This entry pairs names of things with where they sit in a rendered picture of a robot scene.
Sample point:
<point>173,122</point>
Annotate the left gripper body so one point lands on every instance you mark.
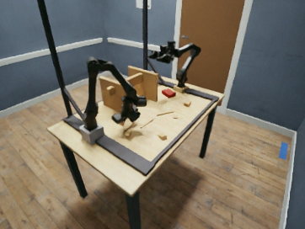
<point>161,54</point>

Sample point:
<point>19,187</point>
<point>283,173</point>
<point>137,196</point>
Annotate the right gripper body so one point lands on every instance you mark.
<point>117,118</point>

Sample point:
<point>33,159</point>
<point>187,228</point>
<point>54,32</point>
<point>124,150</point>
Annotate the red rectangular block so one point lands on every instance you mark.
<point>168,93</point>

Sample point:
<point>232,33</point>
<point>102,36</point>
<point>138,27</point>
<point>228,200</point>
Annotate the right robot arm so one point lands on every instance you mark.
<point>94,66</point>

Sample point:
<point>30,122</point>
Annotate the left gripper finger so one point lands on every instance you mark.
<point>152,56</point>
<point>162,59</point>

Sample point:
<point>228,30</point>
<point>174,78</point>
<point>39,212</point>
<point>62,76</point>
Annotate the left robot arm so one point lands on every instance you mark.
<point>194,51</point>

